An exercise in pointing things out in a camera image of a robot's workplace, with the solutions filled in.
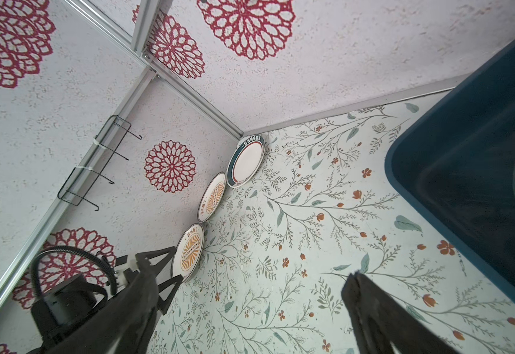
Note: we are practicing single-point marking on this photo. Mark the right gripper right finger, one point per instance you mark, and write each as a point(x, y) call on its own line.
point(380, 325)

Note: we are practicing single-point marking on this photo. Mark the teal plastic bin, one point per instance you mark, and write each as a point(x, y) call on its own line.
point(455, 166)

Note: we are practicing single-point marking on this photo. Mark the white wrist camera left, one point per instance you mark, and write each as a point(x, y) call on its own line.
point(125, 270)

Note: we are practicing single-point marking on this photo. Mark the green red rim plate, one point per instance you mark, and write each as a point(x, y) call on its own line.
point(245, 161)

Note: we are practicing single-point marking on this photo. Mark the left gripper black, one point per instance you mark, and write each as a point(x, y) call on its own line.
point(66, 307)

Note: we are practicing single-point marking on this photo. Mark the black wire wall rack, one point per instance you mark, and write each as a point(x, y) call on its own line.
point(85, 175)

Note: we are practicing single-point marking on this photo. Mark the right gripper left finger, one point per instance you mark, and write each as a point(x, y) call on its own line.
point(124, 325)

